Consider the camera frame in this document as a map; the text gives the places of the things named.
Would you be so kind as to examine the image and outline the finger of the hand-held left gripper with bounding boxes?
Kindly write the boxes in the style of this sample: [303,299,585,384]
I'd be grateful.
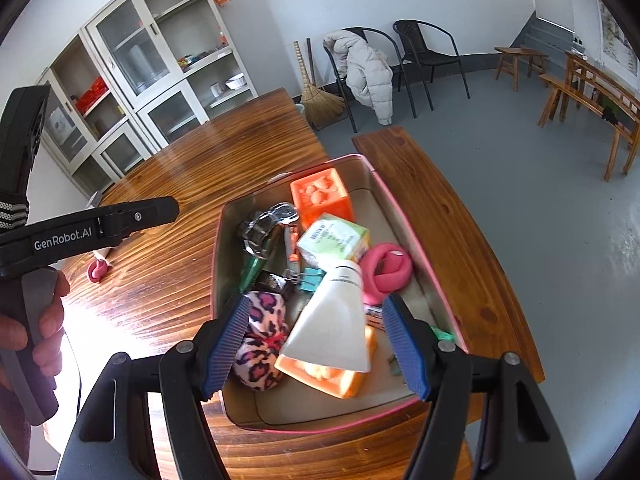
[97,196,180,248]

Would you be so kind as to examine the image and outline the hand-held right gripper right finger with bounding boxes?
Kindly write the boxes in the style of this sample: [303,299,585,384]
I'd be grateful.
[382,292,576,480]

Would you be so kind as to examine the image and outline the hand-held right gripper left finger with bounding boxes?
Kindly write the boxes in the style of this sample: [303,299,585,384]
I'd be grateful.
[55,294,252,480]

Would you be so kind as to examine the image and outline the leopard print plush toy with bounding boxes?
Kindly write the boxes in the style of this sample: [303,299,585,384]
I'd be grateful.
[231,290,292,392]

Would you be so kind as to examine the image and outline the large orange embossed cube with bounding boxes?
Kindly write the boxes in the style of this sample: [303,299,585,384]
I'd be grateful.
[274,325,380,400]

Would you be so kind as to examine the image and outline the pink knot toy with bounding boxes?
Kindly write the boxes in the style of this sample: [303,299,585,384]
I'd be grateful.
[359,242,415,306]
[86,259,112,285]

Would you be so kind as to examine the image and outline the white cream tube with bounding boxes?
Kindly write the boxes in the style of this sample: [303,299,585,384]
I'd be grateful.
[280,260,372,373]

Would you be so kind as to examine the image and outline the dark green metal tool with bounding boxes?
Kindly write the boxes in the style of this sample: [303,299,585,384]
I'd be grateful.
[239,240,281,293]

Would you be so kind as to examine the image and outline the pink tin container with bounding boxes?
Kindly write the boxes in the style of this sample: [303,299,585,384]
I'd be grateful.
[210,153,471,435]

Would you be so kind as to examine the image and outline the silver metal clip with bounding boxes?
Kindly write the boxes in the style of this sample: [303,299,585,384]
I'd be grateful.
[236,202,300,253]

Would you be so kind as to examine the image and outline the clear plastic lighter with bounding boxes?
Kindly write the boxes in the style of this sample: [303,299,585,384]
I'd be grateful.
[285,225,303,273]

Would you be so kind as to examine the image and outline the light green box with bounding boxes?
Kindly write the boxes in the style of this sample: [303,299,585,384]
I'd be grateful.
[296,213,372,271]

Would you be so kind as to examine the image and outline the small orange embossed cube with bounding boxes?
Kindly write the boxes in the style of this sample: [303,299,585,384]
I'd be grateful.
[290,169,355,231]

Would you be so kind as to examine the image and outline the person's left forearm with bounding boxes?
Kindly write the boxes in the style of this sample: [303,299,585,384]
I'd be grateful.
[0,370,33,466]

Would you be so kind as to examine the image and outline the person's left hand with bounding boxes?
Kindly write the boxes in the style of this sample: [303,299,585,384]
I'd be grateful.
[0,270,71,374]

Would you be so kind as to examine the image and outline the white box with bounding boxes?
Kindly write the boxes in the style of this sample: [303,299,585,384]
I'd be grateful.
[47,105,76,148]

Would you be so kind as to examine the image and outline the red bag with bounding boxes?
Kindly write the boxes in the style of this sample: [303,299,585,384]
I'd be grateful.
[75,76,111,113]

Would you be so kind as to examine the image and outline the metal pot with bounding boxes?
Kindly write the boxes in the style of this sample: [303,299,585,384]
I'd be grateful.
[124,44,157,86]

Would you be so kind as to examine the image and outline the grey glass-door cabinet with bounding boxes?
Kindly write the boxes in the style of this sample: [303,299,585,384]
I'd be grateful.
[37,0,258,198]

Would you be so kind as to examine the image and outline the straw broom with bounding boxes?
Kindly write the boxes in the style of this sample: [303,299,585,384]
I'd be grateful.
[292,40,348,128]

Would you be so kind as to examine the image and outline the white puffer jacket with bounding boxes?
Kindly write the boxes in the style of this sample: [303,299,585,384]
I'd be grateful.
[324,30,395,126]

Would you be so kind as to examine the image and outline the black metal chair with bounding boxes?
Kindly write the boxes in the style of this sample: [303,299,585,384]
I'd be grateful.
[322,26,418,133]
[392,19,472,100]

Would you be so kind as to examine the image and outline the wooden slatted bench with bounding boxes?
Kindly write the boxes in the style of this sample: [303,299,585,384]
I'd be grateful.
[537,50,640,183]

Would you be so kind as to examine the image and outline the small wooden stool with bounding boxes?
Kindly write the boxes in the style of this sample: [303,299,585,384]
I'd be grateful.
[494,46,550,93]

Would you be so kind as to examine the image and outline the grey staircase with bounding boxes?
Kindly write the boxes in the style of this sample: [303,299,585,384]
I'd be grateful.
[510,12,576,61]

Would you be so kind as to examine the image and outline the black cable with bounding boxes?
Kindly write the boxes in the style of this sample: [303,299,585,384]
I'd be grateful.
[61,335,85,413]

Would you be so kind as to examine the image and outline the wall poster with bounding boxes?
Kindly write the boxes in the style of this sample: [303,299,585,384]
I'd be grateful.
[595,0,640,78]

